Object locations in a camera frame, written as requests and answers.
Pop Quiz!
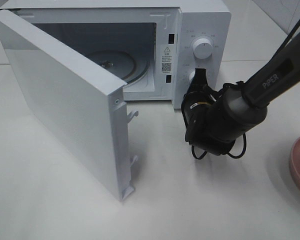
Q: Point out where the white upper power knob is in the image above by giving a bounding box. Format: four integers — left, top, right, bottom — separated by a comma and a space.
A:
192, 37, 214, 59

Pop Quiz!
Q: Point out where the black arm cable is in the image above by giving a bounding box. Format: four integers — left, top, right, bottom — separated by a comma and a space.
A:
191, 0, 300, 160

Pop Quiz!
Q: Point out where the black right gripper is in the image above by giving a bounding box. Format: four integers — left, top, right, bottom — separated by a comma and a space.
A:
181, 68, 235, 157

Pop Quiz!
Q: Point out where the white microwave door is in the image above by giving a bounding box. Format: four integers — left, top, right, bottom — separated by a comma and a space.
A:
0, 10, 139, 201

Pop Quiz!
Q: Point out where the white lower timer knob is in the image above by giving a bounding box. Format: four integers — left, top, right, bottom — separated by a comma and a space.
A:
188, 71, 195, 84

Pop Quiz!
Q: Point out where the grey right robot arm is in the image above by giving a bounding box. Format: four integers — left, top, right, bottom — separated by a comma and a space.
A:
181, 32, 300, 156

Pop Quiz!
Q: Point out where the white microwave oven body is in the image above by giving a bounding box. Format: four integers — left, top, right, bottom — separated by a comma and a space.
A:
0, 0, 231, 109

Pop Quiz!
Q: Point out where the white warning label sticker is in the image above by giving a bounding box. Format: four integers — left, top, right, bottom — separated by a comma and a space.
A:
159, 44, 176, 74

